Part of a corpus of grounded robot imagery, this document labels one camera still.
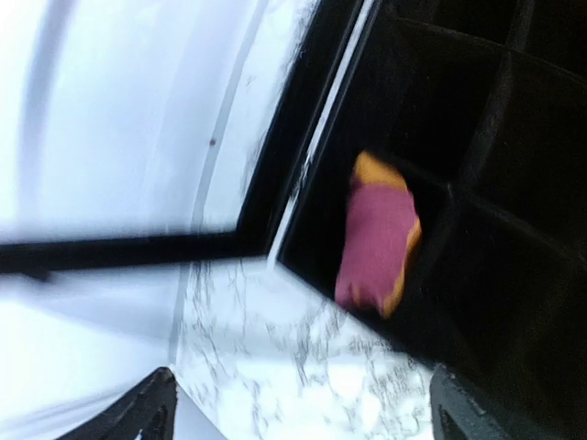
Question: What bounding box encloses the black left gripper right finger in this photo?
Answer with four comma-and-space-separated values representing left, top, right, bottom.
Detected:
429, 364, 509, 439

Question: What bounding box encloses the black display case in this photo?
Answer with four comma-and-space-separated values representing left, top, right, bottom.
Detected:
1, 1, 586, 439

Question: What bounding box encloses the maroon striped sock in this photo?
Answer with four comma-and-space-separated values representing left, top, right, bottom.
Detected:
335, 151, 422, 319

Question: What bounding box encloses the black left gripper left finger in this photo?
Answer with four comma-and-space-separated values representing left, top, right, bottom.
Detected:
59, 367, 178, 440

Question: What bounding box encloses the left aluminium corner post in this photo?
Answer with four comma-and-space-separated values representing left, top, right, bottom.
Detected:
168, 1, 269, 364

